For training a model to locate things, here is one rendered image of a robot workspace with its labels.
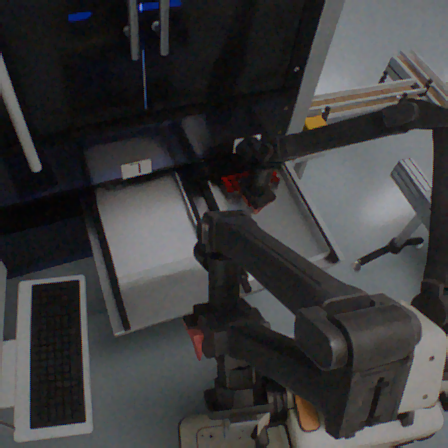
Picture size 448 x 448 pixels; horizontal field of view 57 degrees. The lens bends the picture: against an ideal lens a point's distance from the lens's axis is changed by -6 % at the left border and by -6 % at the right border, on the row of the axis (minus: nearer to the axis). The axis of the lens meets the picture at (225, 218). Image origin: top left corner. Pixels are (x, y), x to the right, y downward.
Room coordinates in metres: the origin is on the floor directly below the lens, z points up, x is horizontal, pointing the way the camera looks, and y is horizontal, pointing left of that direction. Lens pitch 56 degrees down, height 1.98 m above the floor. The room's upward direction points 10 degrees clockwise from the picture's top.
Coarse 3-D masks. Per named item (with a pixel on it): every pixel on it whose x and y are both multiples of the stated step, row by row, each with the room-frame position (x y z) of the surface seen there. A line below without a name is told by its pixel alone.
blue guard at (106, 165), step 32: (160, 128) 0.79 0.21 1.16; (192, 128) 0.83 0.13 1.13; (224, 128) 0.88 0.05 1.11; (256, 128) 0.93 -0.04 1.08; (0, 160) 0.58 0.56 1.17; (64, 160) 0.66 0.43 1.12; (96, 160) 0.70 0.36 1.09; (128, 160) 0.74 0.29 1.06; (160, 160) 0.78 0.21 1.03; (0, 192) 0.56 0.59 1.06; (32, 192) 0.60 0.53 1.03
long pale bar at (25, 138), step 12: (0, 60) 0.57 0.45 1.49; (0, 72) 0.56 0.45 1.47; (0, 84) 0.56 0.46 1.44; (12, 96) 0.57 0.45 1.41; (12, 108) 0.56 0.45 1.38; (12, 120) 0.56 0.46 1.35; (24, 132) 0.56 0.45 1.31; (24, 144) 0.56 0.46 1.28; (36, 156) 0.57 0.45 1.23; (36, 168) 0.56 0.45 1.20
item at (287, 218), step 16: (288, 176) 0.91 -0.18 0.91; (288, 192) 0.87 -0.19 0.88; (224, 208) 0.76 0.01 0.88; (240, 208) 0.77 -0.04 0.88; (272, 208) 0.80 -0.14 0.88; (288, 208) 0.81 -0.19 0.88; (304, 208) 0.80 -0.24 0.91; (272, 224) 0.74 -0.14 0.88; (288, 224) 0.75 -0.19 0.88; (304, 224) 0.76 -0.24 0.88; (288, 240) 0.69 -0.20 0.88; (304, 240) 0.70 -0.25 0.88; (320, 240) 0.70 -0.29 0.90; (304, 256) 0.65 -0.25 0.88; (320, 256) 0.65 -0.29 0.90
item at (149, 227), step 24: (96, 192) 0.74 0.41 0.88; (120, 192) 0.75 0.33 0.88; (144, 192) 0.77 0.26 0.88; (168, 192) 0.79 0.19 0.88; (120, 216) 0.67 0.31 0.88; (144, 216) 0.68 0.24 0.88; (168, 216) 0.70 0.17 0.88; (192, 216) 0.70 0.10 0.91; (120, 240) 0.59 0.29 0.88; (144, 240) 0.60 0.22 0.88; (168, 240) 0.62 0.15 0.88; (192, 240) 0.63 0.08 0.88; (120, 264) 0.51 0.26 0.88; (144, 264) 0.53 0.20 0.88; (168, 264) 0.53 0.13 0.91
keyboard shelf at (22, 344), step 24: (24, 288) 0.41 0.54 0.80; (24, 312) 0.34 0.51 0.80; (24, 336) 0.28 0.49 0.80; (24, 360) 0.21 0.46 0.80; (24, 384) 0.15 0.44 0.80; (0, 408) 0.08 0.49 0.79; (24, 408) 0.09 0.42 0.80; (24, 432) 0.04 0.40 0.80; (48, 432) 0.05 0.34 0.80; (72, 432) 0.06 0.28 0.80
